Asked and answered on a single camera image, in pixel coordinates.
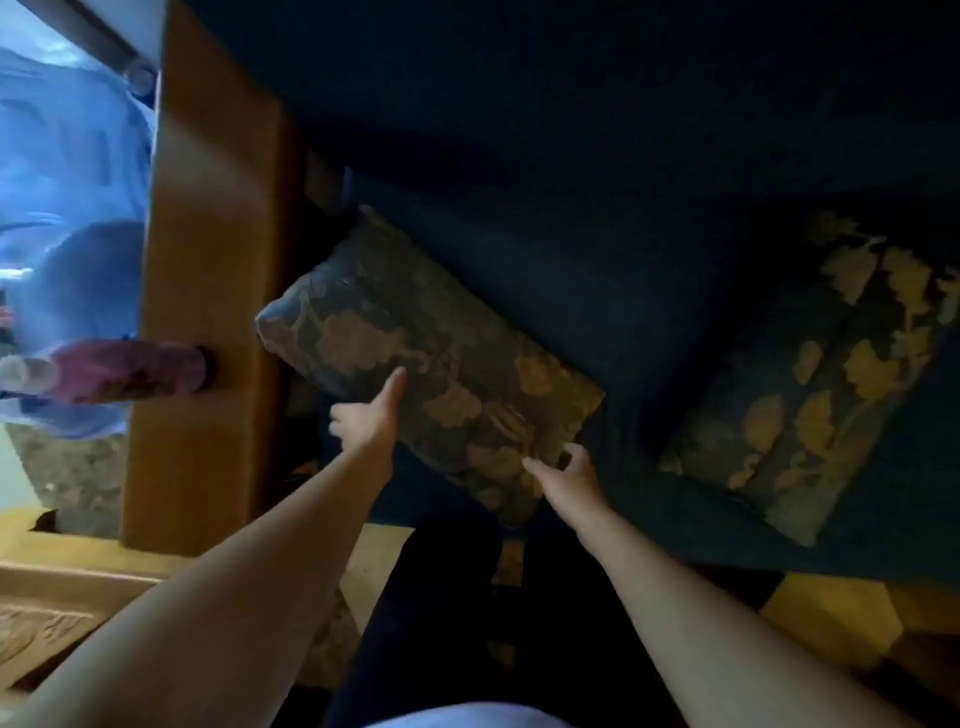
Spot person's right hand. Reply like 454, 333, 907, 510
521, 442, 611, 543

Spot person's left hand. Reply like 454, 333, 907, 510
329, 366, 410, 466

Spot dark leaf-patterned cushion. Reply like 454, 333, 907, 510
658, 212, 960, 549
254, 206, 607, 526

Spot dark blue sofa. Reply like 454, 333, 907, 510
183, 0, 960, 588

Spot person's right forearm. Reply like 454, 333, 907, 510
577, 511, 925, 728

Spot person's left forearm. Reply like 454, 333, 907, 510
0, 443, 397, 728

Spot person's dark trousers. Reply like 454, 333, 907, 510
322, 509, 680, 728

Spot wooden sofa armrest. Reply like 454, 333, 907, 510
121, 0, 305, 558

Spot person's white shirt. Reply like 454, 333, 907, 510
365, 701, 573, 728

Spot purple bottle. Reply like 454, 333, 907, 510
0, 339, 217, 406

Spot grey stone block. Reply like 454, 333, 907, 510
5, 423, 130, 540

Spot low wooden step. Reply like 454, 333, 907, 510
0, 508, 193, 695

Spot light blue curtain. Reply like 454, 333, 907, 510
0, 41, 160, 440

